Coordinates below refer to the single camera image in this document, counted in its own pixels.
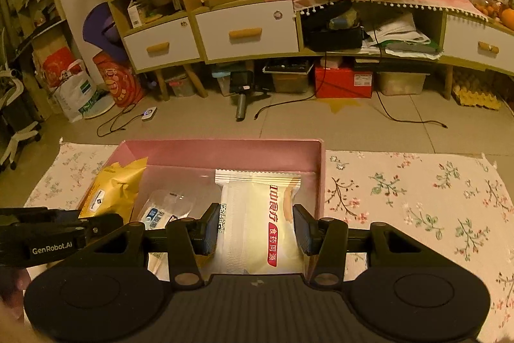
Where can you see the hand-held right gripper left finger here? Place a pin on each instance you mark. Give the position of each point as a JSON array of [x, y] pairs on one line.
[[211, 227]]

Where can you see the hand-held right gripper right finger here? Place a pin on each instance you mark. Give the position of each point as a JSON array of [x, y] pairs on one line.
[[301, 231]]

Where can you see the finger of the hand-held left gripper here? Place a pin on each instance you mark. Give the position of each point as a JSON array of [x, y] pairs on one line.
[[104, 224]]

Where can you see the yellow snack packet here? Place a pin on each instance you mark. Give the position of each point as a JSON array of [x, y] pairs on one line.
[[114, 186]]

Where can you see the white snack packet red label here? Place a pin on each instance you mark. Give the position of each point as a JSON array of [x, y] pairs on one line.
[[249, 214]]

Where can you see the pink storage box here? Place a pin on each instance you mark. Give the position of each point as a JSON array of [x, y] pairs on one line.
[[241, 156]]

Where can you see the clear packet blue label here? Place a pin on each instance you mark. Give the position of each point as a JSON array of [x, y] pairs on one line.
[[168, 206]]

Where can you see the floral mat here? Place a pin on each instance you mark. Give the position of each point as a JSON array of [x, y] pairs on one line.
[[401, 206]]

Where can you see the white office chair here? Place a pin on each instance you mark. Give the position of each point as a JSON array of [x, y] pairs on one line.
[[18, 134]]

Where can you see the round white scale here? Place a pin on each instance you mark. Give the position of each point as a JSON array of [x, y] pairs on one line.
[[100, 108]]

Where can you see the small white lit device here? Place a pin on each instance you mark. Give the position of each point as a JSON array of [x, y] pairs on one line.
[[149, 113]]

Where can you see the white shopping bag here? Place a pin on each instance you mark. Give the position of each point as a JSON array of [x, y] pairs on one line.
[[74, 94]]

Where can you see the red patterned bag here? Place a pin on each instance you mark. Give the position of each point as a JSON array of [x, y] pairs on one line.
[[116, 82]]

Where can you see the small clear bin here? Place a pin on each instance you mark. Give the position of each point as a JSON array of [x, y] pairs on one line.
[[180, 86]]

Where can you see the black handheld device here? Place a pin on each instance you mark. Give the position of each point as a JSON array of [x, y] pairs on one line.
[[243, 84]]

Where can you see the blue lidded bin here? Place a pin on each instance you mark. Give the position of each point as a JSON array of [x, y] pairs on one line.
[[221, 80]]

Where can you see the clear storage bin dark lid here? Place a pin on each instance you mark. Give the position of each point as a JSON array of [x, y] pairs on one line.
[[289, 80]]

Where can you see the red cardboard box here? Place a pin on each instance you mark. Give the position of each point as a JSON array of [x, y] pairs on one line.
[[341, 82]]

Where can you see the small white drawer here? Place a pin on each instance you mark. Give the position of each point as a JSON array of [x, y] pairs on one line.
[[160, 45]]

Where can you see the purple rolled mat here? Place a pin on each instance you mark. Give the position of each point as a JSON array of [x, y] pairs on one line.
[[98, 29]]

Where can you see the black bag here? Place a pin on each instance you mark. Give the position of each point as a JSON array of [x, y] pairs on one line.
[[333, 37]]

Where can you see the wide white drawer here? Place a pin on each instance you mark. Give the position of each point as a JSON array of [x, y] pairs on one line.
[[245, 31]]

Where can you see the white carton box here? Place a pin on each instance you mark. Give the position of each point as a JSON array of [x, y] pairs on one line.
[[134, 13]]

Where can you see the yellow egg carton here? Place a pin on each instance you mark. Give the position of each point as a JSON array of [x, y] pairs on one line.
[[478, 98]]

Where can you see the pile of papers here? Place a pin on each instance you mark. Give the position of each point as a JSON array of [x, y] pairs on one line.
[[401, 33]]

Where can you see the orange fruit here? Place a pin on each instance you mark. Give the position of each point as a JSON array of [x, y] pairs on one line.
[[508, 18]]

